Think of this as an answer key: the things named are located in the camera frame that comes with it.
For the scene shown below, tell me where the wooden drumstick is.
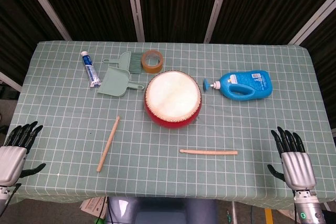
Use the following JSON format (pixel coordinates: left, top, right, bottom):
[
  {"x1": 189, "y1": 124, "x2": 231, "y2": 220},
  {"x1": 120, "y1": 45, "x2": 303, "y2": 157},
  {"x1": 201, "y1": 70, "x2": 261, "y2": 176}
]
[
  {"x1": 179, "y1": 149, "x2": 238, "y2": 156},
  {"x1": 96, "y1": 115, "x2": 121, "y2": 173}
]

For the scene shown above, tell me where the green plastic hand brush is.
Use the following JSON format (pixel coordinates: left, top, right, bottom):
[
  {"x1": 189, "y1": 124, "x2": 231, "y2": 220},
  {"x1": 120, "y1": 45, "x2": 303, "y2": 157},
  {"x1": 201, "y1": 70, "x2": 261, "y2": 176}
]
[{"x1": 102, "y1": 52, "x2": 143, "y2": 74}]

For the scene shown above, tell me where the green checked tablecloth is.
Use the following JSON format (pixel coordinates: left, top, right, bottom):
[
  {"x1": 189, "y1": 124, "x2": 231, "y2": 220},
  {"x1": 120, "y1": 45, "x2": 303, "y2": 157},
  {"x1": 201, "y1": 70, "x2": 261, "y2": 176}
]
[{"x1": 5, "y1": 40, "x2": 336, "y2": 209}]

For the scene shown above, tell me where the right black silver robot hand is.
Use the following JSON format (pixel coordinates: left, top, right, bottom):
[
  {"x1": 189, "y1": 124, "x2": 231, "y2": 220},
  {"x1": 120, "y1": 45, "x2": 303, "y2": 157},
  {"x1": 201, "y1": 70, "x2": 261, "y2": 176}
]
[{"x1": 267, "y1": 126, "x2": 317, "y2": 190}]

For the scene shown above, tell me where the blue detergent pump bottle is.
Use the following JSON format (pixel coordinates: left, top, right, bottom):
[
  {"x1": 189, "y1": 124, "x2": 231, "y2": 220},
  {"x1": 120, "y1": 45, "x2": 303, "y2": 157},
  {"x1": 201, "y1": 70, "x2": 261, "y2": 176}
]
[{"x1": 203, "y1": 69, "x2": 273, "y2": 101}]

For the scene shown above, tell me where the brown packing tape roll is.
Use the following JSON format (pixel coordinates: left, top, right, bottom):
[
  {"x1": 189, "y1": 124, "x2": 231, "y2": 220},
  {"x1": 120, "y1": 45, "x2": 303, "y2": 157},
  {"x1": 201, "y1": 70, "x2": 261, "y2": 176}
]
[{"x1": 141, "y1": 50, "x2": 164, "y2": 73}]

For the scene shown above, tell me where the grey blue robot torso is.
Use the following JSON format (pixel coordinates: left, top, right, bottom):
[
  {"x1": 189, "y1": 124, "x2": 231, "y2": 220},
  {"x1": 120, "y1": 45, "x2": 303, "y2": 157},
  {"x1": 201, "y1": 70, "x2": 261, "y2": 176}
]
[{"x1": 104, "y1": 196, "x2": 218, "y2": 224}]

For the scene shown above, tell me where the red drum with white skin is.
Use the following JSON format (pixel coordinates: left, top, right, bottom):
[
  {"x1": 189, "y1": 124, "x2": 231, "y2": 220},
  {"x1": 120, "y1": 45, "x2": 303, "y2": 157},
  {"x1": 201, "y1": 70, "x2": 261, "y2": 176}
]
[{"x1": 143, "y1": 70, "x2": 203, "y2": 130}]

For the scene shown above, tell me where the metal table leg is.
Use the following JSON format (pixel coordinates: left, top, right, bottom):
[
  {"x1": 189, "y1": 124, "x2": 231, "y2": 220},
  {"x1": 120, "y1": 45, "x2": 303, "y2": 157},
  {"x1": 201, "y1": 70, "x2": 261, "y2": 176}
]
[{"x1": 230, "y1": 200, "x2": 238, "y2": 224}]

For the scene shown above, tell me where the cardboard box with print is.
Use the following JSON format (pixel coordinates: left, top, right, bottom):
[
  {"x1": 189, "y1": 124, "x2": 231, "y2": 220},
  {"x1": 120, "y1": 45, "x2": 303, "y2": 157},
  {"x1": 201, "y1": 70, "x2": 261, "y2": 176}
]
[{"x1": 80, "y1": 197, "x2": 108, "y2": 220}]

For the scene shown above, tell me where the white partition frame post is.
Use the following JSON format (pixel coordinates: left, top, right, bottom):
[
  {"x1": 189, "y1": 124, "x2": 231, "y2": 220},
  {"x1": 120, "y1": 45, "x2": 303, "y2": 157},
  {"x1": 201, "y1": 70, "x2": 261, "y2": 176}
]
[
  {"x1": 0, "y1": 71, "x2": 23, "y2": 92},
  {"x1": 288, "y1": 0, "x2": 336, "y2": 45},
  {"x1": 203, "y1": 0, "x2": 233, "y2": 44},
  {"x1": 124, "y1": 0, "x2": 145, "y2": 42},
  {"x1": 18, "y1": 0, "x2": 72, "y2": 41}
]

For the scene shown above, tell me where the blue white toothpaste tube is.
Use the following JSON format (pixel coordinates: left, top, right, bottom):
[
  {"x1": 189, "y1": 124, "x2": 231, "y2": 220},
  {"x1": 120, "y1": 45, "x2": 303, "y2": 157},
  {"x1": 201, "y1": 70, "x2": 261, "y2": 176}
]
[{"x1": 80, "y1": 51, "x2": 102, "y2": 89}]

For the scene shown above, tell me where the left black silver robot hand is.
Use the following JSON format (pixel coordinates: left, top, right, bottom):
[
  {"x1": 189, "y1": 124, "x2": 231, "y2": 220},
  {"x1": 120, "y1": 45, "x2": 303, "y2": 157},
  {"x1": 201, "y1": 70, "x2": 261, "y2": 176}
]
[{"x1": 0, "y1": 121, "x2": 47, "y2": 186}]

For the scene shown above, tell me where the green plastic dustpan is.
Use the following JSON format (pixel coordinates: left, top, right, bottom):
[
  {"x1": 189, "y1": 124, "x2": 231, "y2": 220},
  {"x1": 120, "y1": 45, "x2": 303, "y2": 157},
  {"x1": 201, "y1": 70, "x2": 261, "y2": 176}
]
[{"x1": 97, "y1": 67, "x2": 145, "y2": 98}]

